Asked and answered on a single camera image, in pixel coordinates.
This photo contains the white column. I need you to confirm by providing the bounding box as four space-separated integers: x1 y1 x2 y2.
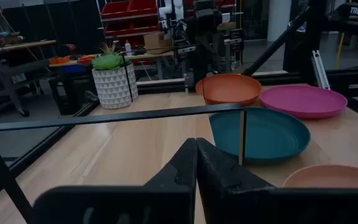
267 0 292 43

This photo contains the wooden workbench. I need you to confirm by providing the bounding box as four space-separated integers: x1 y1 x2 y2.
48 50 176 68

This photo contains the wooden side table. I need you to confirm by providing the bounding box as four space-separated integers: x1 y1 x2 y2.
0 39 58 57

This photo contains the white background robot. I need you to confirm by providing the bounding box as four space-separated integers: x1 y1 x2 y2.
158 0 185 23

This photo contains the black rig frame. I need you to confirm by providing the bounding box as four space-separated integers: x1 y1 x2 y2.
0 0 358 208

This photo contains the succulent in white patterned pot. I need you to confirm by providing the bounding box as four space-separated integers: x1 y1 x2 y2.
91 42 139 110

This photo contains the red bin rack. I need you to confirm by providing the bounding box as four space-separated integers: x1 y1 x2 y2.
99 0 162 40

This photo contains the yellow post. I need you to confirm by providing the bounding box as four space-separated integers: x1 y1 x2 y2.
335 32 345 70

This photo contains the teal plate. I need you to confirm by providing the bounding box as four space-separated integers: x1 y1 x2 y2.
209 107 311 164

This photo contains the white bottle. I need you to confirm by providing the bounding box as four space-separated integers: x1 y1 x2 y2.
124 39 133 57

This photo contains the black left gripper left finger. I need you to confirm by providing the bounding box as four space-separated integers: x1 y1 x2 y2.
32 138 198 224

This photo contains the black background machine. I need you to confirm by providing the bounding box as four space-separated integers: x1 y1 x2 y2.
175 0 245 82

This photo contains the silver aluminium extrusion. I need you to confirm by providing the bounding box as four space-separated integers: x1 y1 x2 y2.
310 49 331 91

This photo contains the peach plate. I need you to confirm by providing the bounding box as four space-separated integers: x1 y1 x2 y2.
282 164 358 189

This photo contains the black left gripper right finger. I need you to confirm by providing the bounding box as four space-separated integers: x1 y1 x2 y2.
196 138 358 224

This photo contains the cardboard box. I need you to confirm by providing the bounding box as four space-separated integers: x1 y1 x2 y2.
144 32 174 55

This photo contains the pink plate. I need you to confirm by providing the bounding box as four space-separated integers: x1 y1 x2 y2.
259 85 349 120

